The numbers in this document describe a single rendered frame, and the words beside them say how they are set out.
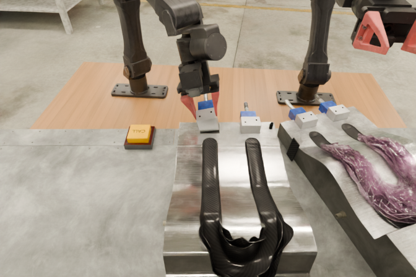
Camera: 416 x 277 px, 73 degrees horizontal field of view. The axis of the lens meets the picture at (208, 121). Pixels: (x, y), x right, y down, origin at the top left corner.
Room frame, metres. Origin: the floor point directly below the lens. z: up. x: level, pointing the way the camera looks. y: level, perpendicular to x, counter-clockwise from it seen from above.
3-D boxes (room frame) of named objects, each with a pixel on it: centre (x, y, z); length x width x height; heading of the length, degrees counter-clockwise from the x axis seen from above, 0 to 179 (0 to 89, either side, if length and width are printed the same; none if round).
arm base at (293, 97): (0.79, -0.35, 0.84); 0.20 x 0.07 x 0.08; 86
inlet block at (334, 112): (0.68, -0.37, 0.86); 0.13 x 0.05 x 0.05; 17
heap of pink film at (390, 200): (0.41, -0.40, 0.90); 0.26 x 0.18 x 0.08; 17
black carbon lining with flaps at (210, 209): (0.34, -0.06, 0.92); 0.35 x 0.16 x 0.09; 0
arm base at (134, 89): (0.84, 0.25, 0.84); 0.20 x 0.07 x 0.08; 86
